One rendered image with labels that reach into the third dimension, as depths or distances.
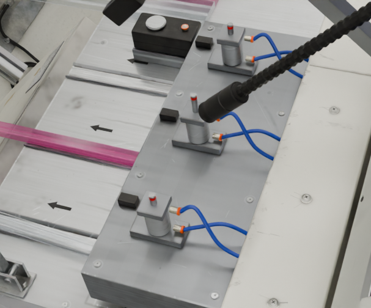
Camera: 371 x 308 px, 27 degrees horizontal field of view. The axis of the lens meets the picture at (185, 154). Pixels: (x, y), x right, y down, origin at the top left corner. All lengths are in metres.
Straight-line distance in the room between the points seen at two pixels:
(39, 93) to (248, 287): 0.77
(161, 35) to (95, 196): 0.21
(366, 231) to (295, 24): 0.41
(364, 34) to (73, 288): 0.36
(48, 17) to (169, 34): 1.33
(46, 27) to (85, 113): 1.31
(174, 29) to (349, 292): 0.43
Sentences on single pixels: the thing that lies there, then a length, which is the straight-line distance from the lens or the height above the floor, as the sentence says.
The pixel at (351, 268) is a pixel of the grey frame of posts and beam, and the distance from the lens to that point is 0.60.
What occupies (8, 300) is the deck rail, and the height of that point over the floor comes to 1.03.
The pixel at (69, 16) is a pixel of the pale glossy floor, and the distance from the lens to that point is 2.24.
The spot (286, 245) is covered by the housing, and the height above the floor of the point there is 1.25.
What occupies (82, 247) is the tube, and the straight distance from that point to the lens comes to 0.76.
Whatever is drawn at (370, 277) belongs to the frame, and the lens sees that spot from 0.51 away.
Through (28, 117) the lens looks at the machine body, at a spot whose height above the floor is 0.62.
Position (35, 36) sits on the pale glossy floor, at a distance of 2.15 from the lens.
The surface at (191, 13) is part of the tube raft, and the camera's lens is 0.97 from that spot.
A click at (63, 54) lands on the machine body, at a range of 1.39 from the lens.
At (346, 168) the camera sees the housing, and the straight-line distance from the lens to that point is 0.71.
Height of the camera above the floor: 1.72
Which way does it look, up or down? 50 degrees down
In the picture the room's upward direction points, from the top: 60 degrees clockwise
